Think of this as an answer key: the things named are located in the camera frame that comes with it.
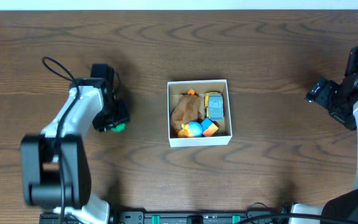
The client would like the black cable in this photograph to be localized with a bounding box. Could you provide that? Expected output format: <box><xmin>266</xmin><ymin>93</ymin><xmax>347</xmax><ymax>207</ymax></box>
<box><xmin>234</xmin><ymin>201</ymin><xmax>354</xmax><ymax>224</ymax></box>
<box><xmin>41</xmin><ymin>55</ymin><xmax>122</xmax><ymax>223</ymax></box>

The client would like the yellow grey toy dump truck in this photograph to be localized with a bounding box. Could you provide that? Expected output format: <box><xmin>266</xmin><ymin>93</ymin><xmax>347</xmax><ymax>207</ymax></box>
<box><xmin>204</xmin><ymin>91</ymin><xmax>224</xmax><ymax>121</ymax></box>

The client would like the left black cable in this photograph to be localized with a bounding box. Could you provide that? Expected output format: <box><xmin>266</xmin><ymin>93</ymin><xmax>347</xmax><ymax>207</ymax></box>
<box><xmin>41</xmin><ymin>55</ymin><xmax>122</xmax><ymax>223</ymax></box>

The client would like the yellow rubber duck blue cap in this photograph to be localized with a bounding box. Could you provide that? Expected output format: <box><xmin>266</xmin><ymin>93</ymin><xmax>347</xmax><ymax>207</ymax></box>
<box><xmin>177</xmin><ymin>121</ymin><xmax>203</xmax><ymax>138</ymax></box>

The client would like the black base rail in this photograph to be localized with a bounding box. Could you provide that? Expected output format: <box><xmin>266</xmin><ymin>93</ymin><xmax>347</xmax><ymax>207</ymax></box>
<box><xmin>39</xmin><ymin>204</ymin><xmax>290</xmax><ymax>224</ymax></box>

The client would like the right black cable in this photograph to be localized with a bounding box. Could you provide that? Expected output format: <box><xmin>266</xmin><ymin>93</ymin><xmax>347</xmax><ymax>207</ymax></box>
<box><xmin>234</xmin><ymin>201</ymin><xmax>354</xmax><ymax>224</ymax></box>

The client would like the brown plush bear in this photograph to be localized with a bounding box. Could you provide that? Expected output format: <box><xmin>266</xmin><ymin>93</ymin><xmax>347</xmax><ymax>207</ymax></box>
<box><xmin>170</xmin><ymin>88</ymin><xmax>202</xmax><ymax>133</ymax></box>

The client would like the green ribbed plastic disc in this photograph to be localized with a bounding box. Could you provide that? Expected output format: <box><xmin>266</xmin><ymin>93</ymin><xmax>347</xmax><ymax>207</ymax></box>
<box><xmin>111</xmin><ymin>123</ymin><xmax>126</xmax><ymax>133</ymax></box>

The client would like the white cardboard box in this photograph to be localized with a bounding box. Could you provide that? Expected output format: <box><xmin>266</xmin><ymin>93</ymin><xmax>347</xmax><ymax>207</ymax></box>
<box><xmin>167</xmin><ymin>80</ymin><xmax>232</xmax><ymax>147</ymax></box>

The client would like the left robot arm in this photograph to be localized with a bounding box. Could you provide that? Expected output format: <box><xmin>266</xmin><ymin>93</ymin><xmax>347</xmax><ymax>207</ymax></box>
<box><xmin>20</xmin><ymin>64</ymin><xmax>130</xmax><ymax>223</ymax></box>

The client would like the colourful puzzle cube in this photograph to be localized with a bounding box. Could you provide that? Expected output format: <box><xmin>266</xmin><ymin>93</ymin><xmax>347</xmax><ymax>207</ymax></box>
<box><xmin>201</xmin><ymin>118</ymin><xmax>219</xmax><ymax>137</ymax></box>

